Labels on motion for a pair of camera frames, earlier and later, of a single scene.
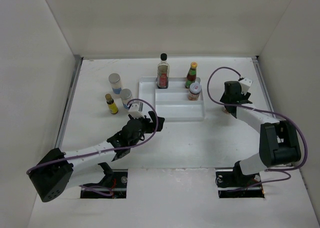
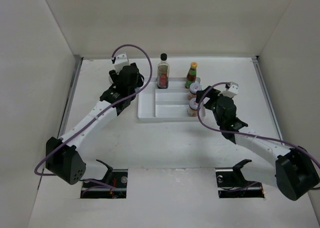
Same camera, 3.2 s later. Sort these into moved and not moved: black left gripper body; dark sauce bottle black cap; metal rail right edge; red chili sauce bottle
Moved: black left gripper body
Not moved: red chili sauce bottle; dark sauce bottle black cap; metal rail right edge
